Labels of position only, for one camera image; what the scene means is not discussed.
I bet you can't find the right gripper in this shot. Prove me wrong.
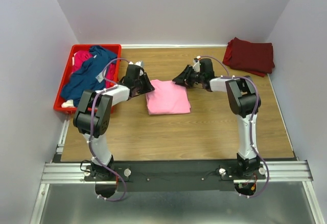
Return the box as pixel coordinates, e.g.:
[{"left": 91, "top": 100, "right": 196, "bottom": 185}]
[{"left": 172, "top": 65, "right": 204, "bottom": 88}]

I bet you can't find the pink t-shirt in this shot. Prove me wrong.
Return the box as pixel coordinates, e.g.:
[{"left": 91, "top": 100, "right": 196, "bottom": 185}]
[{"left": 146, "top": 79, "right": 191, "bottom": 115}]

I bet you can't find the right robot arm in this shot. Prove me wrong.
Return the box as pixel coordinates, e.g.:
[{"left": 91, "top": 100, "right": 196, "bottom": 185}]
[{"left": 172, "top": 58, "right": 261, "bottom": 179}]

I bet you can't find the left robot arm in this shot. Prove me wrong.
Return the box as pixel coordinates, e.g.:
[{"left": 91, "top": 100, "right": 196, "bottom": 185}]
[{"left": 73, "top": 61, "right": 154, "bottom": 181}]

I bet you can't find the red plastic bin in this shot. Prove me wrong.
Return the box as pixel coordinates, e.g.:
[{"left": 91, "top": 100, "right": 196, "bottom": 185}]
[{"left": 53, "top": 44, "right": 123, "bottom": 113}]

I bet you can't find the navy blue t-shirt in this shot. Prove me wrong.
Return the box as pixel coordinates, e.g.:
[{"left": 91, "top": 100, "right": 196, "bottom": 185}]
[{"left": 57, "top": 44, "right": 121, "bottom": 109}]

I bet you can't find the magenta t-shirt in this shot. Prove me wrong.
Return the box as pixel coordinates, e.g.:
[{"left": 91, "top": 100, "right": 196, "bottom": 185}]
[{"left": 71, "top": 46, "right": 118, "bottom": 90}]

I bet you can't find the folded dark red t-shirt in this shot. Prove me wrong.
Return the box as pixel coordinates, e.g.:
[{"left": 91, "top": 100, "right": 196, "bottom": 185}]
[{"left": 223, "top": 37, "right": 275, "bottom": 77}]

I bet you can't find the white garment piece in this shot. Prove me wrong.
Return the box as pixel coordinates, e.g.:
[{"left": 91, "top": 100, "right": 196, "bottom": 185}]
[{"left": 61, "top": 100, "right": 75, "bottom": 108}]

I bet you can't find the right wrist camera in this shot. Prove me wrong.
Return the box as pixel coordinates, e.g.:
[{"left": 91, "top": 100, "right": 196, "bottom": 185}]
[{"left": 193, "top": 56, "right": 201, "bottom": 73}]

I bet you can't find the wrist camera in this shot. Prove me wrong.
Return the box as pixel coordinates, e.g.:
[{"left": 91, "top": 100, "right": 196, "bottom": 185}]
[
  {"left": 193, "top": 56, "right": 201, "bottom": 73},
  {"left": 129, "top": 61, "right": 144, "bottom": 76}
]

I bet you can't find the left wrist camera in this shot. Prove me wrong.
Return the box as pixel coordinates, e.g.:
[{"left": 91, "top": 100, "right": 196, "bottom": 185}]
[{"left": 129, "top": 61, "right": 144, "bottom": 76}]

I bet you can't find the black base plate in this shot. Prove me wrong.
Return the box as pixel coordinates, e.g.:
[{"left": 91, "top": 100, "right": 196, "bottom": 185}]
[{"left": 80, "top": 160, "right": 266, "bottom": 196}]

